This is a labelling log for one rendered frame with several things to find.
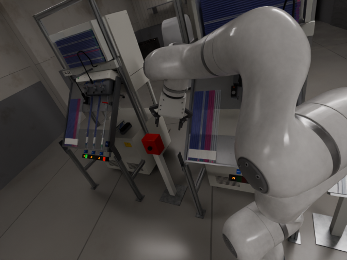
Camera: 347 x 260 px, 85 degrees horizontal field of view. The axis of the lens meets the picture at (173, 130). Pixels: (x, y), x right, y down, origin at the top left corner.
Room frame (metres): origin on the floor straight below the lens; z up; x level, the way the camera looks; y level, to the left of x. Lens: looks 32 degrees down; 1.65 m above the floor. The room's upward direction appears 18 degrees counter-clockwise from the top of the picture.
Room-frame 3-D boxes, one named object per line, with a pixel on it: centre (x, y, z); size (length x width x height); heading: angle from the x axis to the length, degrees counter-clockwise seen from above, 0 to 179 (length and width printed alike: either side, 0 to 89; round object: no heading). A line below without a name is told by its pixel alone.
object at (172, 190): (1.38, 0.21, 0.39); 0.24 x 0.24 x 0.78; 56
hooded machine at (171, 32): (4.35, -0.71, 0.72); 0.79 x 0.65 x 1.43; 159
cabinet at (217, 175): (1.36, -0.65, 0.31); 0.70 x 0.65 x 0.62; 56
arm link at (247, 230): (0.28, -0.13, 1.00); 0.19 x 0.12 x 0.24; 104
